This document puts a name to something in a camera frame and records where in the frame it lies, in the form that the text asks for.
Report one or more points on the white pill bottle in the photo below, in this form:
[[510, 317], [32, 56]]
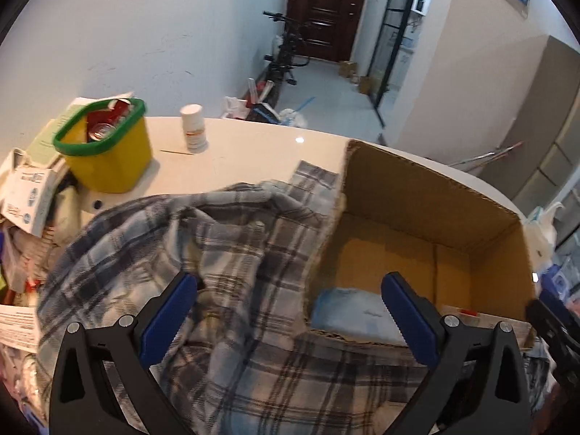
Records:
[[195, 129]]

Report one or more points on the dark brown door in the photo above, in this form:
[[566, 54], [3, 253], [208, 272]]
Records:
[[326, 9]]

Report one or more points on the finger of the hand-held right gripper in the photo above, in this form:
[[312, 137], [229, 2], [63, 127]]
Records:
[[557, 326]]

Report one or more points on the blue wet wipes pack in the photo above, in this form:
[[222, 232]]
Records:
[[562, 281]]

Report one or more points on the white shopping bag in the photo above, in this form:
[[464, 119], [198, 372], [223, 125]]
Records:
[[235, 108]]

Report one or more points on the grey refrigerator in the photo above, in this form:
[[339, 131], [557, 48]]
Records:
[[539, 113]]

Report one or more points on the white medicine box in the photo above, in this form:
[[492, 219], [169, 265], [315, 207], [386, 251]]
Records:
[[18, 326]]

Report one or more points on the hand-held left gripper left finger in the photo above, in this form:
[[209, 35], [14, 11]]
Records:
[[167, 312]]

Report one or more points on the red box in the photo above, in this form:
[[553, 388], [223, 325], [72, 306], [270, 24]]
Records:
[[121, 109]]

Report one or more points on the small cardboard box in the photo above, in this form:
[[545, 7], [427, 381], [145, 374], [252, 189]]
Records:
[[348, 69], [365, 84]]

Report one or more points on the black bicycle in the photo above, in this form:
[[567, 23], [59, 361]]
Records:
[[285, 50]]

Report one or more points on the black framed glass door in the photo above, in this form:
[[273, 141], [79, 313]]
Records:
[[385, 54]]

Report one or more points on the green paper sheets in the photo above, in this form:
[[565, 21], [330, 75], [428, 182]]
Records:
[[50, 140]]

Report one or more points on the white glove box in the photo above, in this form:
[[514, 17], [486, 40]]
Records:
[[27, 195]]

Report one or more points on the white plastic bag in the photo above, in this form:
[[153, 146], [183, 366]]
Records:
[[292, 118]]

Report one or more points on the wooden toothpick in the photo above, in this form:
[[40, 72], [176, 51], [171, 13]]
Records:
[[176, 151]]

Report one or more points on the light blue packet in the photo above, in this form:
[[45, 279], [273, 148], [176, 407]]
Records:
[[349, 312]]

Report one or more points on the glass jar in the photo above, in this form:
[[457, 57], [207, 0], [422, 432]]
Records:
[[102, 131]]

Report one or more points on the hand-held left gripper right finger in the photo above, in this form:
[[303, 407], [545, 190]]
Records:
[[408, 321]]

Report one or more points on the yellow bin with green rim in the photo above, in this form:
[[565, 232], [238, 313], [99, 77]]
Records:
[[113, 158]]

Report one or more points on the grey plaid shirt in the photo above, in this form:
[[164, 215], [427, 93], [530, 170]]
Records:
[[235, 253]]

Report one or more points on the mop sticks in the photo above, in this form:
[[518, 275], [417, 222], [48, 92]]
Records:
[[485, 156]]

